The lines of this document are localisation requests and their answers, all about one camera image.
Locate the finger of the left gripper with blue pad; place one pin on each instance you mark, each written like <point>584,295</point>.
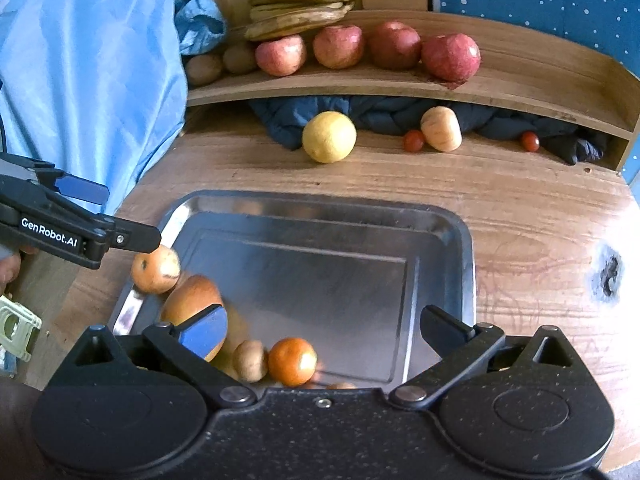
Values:
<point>82,189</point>

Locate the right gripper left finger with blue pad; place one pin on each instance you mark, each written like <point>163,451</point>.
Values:
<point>182,350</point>

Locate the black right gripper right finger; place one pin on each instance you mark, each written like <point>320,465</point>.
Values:
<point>464,351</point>

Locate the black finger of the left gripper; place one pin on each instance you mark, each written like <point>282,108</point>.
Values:
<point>134,236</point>

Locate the spotted orange-yellow round fruit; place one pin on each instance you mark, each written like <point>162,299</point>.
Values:
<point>156,272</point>

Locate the yellow-green pear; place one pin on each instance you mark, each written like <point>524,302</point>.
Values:
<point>192,295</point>

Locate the small brown kiwi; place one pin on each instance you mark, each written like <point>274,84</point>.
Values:
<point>341,386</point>
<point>250,361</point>

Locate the small orange mandarin front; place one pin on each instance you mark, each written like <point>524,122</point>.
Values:
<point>292,361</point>

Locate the red cherry tomato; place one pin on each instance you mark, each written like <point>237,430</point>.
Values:
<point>413,141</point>
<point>529,141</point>

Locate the pale beige apple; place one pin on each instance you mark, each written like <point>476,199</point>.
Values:
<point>441,129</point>

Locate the large yellow lemon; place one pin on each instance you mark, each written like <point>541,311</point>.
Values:
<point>329,137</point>

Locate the person's left hand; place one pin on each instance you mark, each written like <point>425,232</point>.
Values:
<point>10,266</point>

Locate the pale green plastic object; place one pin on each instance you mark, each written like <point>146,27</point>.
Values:
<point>18,327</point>

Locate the light blue fabric cover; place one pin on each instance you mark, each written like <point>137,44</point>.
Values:
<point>94,86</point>

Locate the metal baking tray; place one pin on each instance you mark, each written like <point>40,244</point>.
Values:
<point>350,276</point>

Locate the brown kiwi on shelf left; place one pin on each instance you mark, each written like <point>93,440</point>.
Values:
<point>203,69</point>

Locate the brown kiwi on shelf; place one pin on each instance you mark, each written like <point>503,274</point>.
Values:
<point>203,69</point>
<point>239,59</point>

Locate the blue plastic bag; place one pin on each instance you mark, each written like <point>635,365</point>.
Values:
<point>200,25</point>

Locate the brown kiwi on shelf right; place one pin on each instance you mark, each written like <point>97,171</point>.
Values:
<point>239,59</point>

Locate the pale red apple leftmost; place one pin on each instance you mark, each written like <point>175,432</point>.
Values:
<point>282,57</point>

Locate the dark blue crumpled cloth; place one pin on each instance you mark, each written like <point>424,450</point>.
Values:
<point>285,118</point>

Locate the bunch of ripe bananas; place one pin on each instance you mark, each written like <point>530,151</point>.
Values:
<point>274,19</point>

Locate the wooden desk shelf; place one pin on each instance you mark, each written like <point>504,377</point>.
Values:
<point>522,69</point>

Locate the red apple rightmost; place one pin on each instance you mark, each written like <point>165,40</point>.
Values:
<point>452,57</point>

